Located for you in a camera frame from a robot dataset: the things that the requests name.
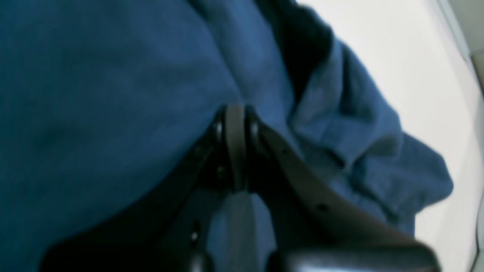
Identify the light grey storage bin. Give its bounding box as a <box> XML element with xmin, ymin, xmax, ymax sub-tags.
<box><xmin>437</xmin><ymin>0</ymin><xmax>483</xmax><ymax>272</ymax></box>

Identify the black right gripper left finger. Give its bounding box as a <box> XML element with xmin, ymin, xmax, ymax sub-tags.
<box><xmin>40</xmin><ymin>105</ymin><xmax>246</xmax><ymax>272</ymax></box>

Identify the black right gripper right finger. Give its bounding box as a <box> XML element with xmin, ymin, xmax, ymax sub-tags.
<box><xmin>245</xmin><ymin>106</ymin><xmax>441</xmax><ymax>272</ymax></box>

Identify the dark blue t-shirt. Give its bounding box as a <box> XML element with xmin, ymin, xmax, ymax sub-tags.
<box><xmin>0</xmin><ymin>0</ymin><xmax>453</xmax><ymax>272</ymax></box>

